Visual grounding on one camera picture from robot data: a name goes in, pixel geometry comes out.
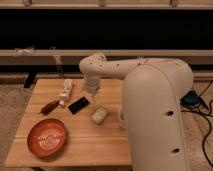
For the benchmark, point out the blue power box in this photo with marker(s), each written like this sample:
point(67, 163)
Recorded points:
point(190, 99)

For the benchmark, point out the white plastic toy figure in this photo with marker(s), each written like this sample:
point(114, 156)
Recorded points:
point(65, 92)

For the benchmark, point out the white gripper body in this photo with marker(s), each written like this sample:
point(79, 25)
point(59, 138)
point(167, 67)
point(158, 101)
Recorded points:
point(91, 84)

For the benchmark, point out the orange ceramic bowl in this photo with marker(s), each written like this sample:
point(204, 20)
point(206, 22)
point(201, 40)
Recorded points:
point(47, 137)

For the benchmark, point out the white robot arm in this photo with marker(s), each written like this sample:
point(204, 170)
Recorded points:
point(151, 93)

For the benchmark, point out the metal stand rod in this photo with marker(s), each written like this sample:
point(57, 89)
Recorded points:
point(58, 62)

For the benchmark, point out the white crumpled cloth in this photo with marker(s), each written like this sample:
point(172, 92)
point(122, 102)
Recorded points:
point(24, 51)

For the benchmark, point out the black rectangular phone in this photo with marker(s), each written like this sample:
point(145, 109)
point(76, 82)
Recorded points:
point(78, 105)

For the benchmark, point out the wooden table board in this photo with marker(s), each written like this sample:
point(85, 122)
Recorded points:
point(88, 144)

